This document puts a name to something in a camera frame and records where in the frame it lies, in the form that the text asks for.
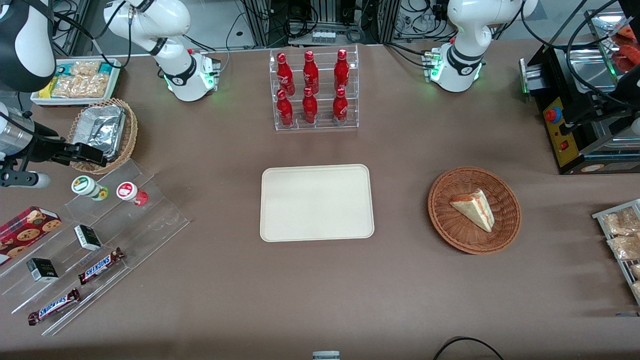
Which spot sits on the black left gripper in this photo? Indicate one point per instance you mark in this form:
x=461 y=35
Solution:
x=631 y=84

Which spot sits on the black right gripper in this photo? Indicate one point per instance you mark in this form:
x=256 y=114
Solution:
x=43 y=149

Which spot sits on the green-lidded yogurt cup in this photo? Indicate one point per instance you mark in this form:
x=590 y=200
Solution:
x=86 y=187

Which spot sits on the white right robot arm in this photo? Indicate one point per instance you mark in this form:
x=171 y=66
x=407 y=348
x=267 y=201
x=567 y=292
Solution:
x=175 y=20

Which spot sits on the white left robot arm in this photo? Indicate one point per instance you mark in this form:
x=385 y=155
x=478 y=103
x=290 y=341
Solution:
x=465 y=30

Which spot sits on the tray of packaged snacks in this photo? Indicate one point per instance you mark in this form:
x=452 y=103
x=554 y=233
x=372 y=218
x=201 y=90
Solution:
x=607 y=215

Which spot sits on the beige plastic tray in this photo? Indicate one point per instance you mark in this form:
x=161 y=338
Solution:
x=316 y=202

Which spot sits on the aluminium foil container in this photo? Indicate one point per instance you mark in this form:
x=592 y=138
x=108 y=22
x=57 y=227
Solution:
x=102 y=125

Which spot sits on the red emergency stop button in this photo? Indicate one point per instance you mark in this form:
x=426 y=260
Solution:
x=553 y=115

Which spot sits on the light wicker basket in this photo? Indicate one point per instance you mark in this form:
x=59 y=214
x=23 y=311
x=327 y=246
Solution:
x=131 y=130

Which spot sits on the black and yellow machine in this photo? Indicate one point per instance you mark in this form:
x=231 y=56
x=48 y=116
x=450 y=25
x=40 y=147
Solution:
x=555 y=75

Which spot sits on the red-lidded yogurt cup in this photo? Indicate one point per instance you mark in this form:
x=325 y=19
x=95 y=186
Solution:
x=130 y=192

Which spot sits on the clear rice cracker bag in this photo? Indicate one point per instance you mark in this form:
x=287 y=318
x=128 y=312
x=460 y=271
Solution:
x=82 y=84

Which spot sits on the yellow snack packet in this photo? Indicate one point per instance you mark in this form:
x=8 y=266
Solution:
x=48 y=90

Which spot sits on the white snack bin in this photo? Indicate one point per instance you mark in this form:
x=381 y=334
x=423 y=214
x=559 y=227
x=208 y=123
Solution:
x=116 y=82

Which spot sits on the small black box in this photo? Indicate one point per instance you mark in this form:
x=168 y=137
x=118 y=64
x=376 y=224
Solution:
x=42 y=270
x=88 y=237

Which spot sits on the teal snack packet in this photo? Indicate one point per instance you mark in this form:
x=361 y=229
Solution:
x=106 y=68

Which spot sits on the clear acrylic stepped shelf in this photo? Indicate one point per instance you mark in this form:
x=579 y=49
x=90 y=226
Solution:
x=150 y=225

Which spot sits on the red cookie box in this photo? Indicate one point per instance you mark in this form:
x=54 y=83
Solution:
x=25 y=232

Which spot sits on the Snickers chocolate bar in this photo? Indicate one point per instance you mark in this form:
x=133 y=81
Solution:
x=100 y=265
x=54 y=306

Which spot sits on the clear snack bag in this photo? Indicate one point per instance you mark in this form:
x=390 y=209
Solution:
x=627 y=247
x=622 y=222

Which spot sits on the wrapped triangle sandwich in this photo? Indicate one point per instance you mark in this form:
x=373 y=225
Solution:
x=475 y=209

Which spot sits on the round brown wicker basket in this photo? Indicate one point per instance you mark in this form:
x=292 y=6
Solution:
x=450 y=225

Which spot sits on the red cola bottle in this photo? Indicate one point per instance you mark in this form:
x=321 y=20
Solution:
x=309 y=109
x=310 y=72
x=341 y=71
x=285 y=111
x=285 y=75
x=340 y=109

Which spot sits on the clear acrylic bottle rack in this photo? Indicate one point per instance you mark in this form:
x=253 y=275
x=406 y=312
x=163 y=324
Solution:
x=322 y=125

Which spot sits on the white power strip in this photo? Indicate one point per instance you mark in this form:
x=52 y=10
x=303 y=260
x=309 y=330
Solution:
x=323 y=37

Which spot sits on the small grey device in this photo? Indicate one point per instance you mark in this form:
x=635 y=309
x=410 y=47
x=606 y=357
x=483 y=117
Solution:
x=326 y=355

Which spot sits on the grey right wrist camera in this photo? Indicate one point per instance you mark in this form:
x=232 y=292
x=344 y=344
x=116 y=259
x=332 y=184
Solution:
x=30 y=179

